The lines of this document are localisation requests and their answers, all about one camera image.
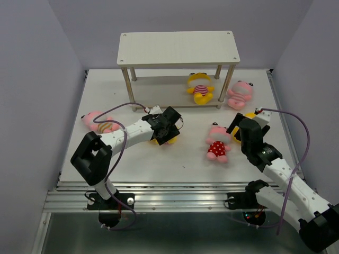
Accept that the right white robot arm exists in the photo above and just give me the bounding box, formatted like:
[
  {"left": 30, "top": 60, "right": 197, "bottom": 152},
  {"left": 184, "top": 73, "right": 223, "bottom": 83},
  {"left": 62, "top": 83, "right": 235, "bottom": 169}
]
[{"left": 224, "top": 109, "right": 338, "bottom": 253}]

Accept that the yellow plush red-striped shirt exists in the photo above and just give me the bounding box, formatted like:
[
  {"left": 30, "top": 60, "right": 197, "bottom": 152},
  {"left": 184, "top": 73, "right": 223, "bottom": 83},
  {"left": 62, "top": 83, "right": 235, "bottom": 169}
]
[{"left": 186, "top": 72, "right": 215, "bottom": 105}]

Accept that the white two-tier shelf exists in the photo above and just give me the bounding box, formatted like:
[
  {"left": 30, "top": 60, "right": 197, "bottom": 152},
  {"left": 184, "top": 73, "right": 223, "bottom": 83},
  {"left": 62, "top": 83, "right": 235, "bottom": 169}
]
[{"left": 117, "top": 31, "right": 240, "bottom": 111}]

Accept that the yellow plush blue-striped shirt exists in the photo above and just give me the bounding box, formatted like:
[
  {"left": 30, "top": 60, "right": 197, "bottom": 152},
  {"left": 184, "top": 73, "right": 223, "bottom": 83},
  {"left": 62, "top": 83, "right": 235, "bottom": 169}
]
[{"left": 231, "top": 113, "right": 256, "bottom": 143}]

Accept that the aluminium rail frame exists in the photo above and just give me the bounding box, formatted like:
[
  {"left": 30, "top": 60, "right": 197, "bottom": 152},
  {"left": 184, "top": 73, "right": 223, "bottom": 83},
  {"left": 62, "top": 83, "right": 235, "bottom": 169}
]
[{"left": 33, "top": 69, "right": 311, "bottom": 253}]

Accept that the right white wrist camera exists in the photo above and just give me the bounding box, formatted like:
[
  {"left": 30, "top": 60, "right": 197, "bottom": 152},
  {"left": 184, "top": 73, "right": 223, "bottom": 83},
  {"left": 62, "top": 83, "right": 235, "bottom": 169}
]
[{"left": 253, "top": 107, "right": 272, "bottom": 128}]

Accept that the pink plush pink-striped shirt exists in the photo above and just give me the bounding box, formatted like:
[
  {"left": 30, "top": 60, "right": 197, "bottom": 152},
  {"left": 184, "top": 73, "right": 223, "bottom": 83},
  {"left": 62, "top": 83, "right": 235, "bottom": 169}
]
[{"left": 227, "top": 80, "right": 254, "bottom": 110}]

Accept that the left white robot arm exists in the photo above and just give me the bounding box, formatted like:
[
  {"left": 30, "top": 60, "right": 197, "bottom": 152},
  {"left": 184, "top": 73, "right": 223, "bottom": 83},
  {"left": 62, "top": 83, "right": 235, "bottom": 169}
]
[{"left": 70, "top": 106, "right": 182, "bottom": 208}]

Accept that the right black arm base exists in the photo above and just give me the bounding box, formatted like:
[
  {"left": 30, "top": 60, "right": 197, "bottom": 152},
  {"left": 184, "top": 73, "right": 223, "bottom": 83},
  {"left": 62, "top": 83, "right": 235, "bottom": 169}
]
[{"left": 224, "top": 180, "right": 269, "bottom": 228}]

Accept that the pink plush orange-striped shirt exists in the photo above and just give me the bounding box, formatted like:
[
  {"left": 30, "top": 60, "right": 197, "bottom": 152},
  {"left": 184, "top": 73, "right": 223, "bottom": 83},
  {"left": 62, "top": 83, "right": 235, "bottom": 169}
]
[{"left": 81, "top": 111, "right": 120, "bottom": 133}]

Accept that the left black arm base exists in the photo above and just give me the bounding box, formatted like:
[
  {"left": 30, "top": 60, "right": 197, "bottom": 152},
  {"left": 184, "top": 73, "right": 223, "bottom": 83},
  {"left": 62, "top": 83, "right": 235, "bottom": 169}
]
[{"left": 84, "top": 190, "right": 137, "bottom": 231}]

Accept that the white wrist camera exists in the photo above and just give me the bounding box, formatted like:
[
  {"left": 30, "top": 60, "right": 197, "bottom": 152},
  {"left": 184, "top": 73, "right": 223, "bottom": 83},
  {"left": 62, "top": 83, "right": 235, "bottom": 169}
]
[
  {"left": 253, "top": 107, "right": 272, "bottom": 128},
  {"left": 144, "top": 105, "right": 163, "bottom": 114}
]

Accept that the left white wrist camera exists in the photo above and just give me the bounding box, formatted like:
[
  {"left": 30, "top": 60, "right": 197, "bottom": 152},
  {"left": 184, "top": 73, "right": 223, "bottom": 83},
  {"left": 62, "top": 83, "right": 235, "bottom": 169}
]
[{"left": 144, "top": 105, "right": 163, "bottom": 114}]

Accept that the pink plush red polka-dot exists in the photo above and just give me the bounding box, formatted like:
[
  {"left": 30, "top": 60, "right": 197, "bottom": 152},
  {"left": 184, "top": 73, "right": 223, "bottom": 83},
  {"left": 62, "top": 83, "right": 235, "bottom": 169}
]
[{"left": 206, "top": 122, "right": 231, "bottom": 163}]

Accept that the yellow plush pink-striped shirt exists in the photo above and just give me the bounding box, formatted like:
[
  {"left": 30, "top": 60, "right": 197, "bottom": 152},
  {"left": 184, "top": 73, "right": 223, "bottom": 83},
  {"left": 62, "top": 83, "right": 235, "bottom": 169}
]
[{"left": 150, "top": 137, "right": 177, "bottom": 144}]

